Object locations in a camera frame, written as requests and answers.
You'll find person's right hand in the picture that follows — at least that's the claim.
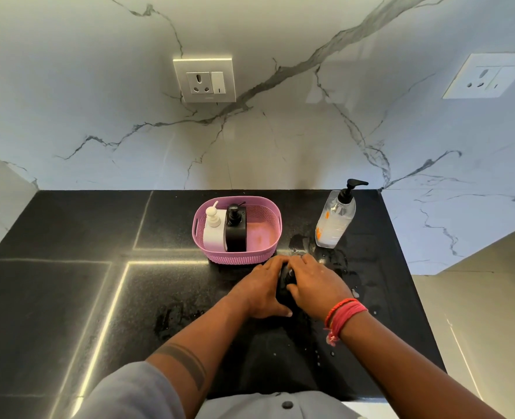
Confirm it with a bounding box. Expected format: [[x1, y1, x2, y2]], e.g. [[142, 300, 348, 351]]
[[286, 254, 356, 322]]

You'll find person's left hand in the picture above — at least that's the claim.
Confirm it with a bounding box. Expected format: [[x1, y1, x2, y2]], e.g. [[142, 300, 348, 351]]
[[228, 255, 294, 322]]

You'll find black soap dispenser bottle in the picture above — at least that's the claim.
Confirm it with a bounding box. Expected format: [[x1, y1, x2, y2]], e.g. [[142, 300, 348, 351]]
[[276, 262, 300, 318]]

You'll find person's right forearm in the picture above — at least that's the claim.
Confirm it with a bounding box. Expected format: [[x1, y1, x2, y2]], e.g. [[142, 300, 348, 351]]
[[339, 310, 515, 419]]

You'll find person's left forearm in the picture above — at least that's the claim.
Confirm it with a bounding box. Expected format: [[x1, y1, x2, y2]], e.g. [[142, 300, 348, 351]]
[[145, 296, 258, 404]]

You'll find pink plastic basket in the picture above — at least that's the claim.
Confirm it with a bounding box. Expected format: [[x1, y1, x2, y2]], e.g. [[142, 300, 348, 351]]
[[192, 196, 283, 265]]

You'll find clear bottle with black pump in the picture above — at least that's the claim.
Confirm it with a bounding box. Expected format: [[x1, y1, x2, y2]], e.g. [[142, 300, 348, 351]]
[[315, 179, 369, 248]]

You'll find black square pump bottle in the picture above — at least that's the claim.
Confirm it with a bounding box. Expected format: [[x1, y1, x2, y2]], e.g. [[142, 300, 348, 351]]
[[224, 202, 249, 253]]

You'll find white pump bottle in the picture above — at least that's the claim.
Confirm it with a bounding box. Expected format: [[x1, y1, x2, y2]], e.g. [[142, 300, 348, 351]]
[[203, 201, 227, 252]]

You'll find grey shirt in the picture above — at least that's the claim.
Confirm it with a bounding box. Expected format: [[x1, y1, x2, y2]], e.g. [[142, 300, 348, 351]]
[[71, 361, 364, 419]]

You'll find red thread bracelet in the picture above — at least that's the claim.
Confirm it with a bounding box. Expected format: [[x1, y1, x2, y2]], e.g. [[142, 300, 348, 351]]
[[324, 298, 368, 348]]

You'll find silver wall socket with switch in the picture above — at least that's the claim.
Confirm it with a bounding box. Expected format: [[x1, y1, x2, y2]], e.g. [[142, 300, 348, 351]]
[[173, 57, 237, 104]]

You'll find white wall socket with switch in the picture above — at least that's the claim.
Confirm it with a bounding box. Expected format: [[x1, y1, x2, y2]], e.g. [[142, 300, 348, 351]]
[[442, 52, 515, 100]]

